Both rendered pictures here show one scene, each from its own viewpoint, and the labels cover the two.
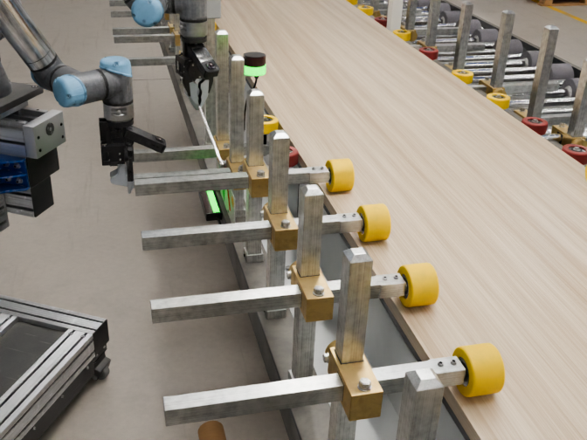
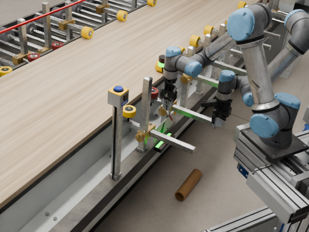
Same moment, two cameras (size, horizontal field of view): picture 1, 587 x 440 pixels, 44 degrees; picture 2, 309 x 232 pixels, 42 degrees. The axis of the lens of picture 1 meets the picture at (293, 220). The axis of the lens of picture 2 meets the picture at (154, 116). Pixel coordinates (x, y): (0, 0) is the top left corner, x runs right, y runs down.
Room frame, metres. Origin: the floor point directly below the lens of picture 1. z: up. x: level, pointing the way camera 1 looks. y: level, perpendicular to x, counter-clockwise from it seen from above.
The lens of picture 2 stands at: (3.37, 1.44, 2.15)
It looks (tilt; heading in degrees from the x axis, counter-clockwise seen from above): 35 degrees down; 222
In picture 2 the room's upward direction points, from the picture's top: 6 degrees clockwise
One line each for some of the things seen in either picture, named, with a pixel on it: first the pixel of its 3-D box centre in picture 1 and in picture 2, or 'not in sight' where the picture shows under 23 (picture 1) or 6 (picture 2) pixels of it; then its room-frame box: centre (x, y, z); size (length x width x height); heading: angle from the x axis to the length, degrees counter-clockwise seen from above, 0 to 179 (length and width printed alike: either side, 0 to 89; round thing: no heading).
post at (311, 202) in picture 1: (306, 300); (217, 55); (1.15, -0.03, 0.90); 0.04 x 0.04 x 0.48; 15
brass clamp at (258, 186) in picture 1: (256, 175); (188, 76); (1.61, 0.09, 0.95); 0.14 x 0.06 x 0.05; 15
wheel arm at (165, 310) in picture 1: (291, 295); (226, 49); (1.10, 0.00, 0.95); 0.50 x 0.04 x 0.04; 105
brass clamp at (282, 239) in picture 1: (279, 224); not in sight; (1.37, 0.03, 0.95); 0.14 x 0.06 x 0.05; 15
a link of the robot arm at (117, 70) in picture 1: (115, 80); (226, 81); (1.75, 0.46, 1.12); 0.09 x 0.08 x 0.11; 136
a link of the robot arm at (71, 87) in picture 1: (76, 86); (245, 84); (1.69, 0.54, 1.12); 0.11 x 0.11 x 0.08; 46
